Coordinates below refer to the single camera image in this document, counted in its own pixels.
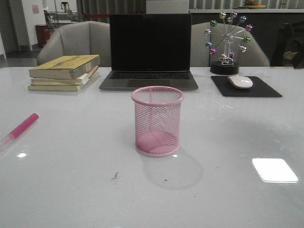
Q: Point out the pink highlighter pen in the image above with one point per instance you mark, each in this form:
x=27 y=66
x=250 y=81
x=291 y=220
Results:
x=15 y=133

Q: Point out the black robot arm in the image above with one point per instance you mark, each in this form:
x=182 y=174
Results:
x=289 y=49

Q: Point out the pink mesh pen holder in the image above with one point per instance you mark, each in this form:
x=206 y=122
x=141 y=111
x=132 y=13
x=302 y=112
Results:
x=157 y=119

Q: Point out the grey open laptop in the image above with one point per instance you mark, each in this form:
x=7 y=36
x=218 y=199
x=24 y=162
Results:
x=149 y=50

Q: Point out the middle cream book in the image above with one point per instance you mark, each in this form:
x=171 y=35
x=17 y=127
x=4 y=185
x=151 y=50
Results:
x=81 y=80

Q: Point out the ferris wheel desk ornament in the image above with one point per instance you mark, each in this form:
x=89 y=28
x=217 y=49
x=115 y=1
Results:
x=228 y=35

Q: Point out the white computer mouse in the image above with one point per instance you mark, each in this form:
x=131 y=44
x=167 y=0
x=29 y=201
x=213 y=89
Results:
x=241 y=82

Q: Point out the top yellow book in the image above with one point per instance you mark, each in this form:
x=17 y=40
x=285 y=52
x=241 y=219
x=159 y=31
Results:
x=66 y=67

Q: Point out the left grey armchair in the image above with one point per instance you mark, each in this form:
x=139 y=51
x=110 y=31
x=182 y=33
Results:
x=82 y=38

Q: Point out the grey armchair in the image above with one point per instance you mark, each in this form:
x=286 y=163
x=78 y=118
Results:
x=82 y=38
x=206 y=49

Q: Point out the right grey armchair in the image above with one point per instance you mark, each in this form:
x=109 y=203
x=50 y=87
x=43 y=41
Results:
x=206 y=49

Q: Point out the black mouse pad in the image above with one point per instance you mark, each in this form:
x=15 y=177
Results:
x=258 y=89

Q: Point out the bottom pale book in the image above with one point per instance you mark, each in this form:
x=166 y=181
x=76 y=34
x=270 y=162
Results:
x=32 y=87

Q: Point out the red trash bin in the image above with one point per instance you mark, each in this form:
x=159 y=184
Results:
x=43 y=34

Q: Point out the fruit bowl on counter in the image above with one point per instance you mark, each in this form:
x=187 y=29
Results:
x=252 y=4

